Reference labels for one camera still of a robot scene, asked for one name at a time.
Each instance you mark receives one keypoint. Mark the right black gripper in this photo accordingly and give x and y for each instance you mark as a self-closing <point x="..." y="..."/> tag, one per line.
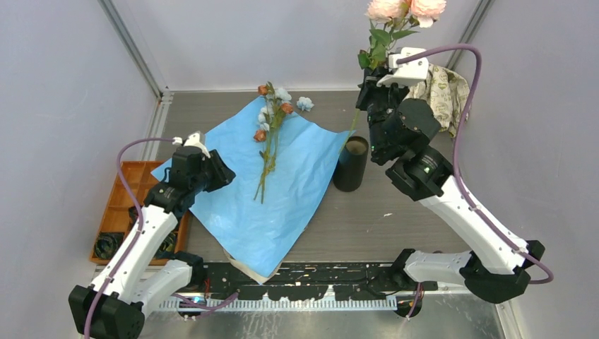
<point x="371" y="77"/>

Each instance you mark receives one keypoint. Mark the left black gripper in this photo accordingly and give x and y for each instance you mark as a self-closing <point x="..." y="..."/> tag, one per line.
<point x="223" y="175"/>

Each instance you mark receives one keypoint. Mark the pink peony flower stem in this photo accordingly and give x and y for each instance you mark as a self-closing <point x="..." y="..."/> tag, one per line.
<point x="389" y="22"/>

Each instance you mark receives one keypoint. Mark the blue paper flower bouquet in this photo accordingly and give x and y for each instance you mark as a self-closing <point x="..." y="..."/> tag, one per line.
<point x="258" y="217"/>

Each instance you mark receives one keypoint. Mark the light blue flower stem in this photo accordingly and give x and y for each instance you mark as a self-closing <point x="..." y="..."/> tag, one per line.
<point x="276" y="112"/>

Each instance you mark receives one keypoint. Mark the orange rose flower stem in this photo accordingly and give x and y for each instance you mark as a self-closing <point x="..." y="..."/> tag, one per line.
<point x="269" y="140"/>

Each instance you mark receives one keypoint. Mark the beige ribbon bow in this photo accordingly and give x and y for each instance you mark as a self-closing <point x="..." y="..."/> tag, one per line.
<point x="249" y="272"/>

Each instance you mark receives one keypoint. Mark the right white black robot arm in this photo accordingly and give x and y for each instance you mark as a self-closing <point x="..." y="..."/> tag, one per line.
<point x="495" y="267"/>

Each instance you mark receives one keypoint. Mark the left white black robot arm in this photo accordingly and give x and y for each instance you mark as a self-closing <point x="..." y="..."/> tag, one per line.
<point x="117" y="303"/>

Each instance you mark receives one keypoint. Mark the black cylindrical vase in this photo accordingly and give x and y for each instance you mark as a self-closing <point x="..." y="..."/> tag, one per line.
<point x="349" y="171"/>

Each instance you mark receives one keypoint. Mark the cream patterned cloth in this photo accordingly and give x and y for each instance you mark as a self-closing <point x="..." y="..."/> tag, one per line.
<point x="446" y="92"/>

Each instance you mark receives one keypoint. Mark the orange compartment tray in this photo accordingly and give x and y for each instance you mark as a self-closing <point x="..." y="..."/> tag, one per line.
<point x="119" y="214"/>

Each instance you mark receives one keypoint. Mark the loose light blue blossom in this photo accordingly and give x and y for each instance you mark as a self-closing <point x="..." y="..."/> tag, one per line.
<point x="305" y="104"/>

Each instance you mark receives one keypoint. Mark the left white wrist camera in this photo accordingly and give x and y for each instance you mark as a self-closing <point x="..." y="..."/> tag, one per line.
<point x="196" y="140"/>

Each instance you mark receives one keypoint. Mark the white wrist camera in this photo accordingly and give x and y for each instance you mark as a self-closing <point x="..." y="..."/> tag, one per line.
<point x="405" y="74"/>
<point x="196" y="140"/>

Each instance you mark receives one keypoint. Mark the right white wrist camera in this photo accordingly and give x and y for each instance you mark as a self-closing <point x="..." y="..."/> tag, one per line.
<point x="405" y="74"/>

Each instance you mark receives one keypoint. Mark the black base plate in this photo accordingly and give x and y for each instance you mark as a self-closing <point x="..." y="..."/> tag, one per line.
<point x="358" y="281"/>

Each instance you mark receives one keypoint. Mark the aluminium frame rail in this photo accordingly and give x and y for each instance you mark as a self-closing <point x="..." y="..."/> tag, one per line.
<point x="328" y="303"/>

